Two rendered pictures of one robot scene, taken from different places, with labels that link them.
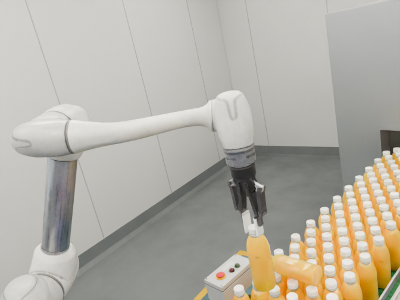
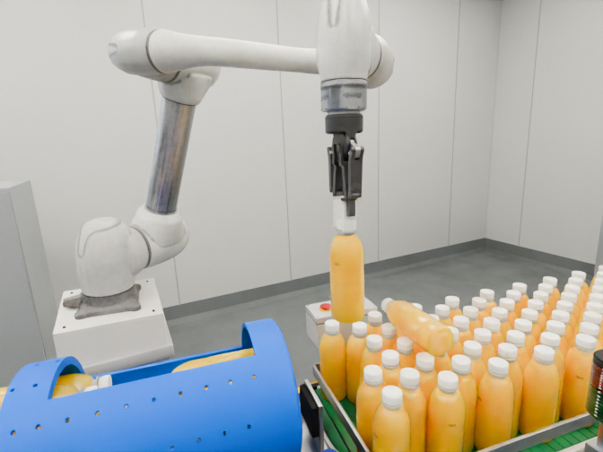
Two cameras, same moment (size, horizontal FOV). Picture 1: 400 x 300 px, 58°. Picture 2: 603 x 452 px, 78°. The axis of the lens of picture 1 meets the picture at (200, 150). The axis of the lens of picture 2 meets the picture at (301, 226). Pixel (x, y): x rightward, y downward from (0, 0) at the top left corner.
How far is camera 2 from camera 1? 59 cm
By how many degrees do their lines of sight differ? 22
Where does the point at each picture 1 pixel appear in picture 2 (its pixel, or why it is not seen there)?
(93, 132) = (175, 40)
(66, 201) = (171, 152)
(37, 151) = (122, 58)
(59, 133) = (143, 37)
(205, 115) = not seen: hidden behind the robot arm
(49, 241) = (150, 195)
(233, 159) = (326, 96)
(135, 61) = (375, 106)
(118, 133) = (201, 47)
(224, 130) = (319, 46)
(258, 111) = (515, 200)
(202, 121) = not seen: hidden behind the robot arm
